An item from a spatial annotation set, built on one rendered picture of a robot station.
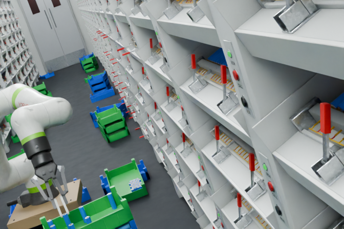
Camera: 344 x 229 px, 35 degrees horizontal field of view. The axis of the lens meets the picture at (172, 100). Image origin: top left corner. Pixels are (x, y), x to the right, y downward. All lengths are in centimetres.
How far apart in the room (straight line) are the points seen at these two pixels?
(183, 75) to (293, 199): 71
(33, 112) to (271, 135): 138
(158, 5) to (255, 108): 70
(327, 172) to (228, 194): 94
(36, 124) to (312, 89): 140
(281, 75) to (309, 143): 11
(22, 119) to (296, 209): 137
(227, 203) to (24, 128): 83
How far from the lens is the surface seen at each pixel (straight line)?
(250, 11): 78
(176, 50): 147
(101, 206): 216
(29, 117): 206
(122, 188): 341
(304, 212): 87
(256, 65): 79
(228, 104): 107
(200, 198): 216
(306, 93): 82
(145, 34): 217
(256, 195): 113
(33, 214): 267
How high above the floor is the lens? 116
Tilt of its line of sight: 12 degrees down
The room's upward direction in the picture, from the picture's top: 19 degrees counter-clockwise
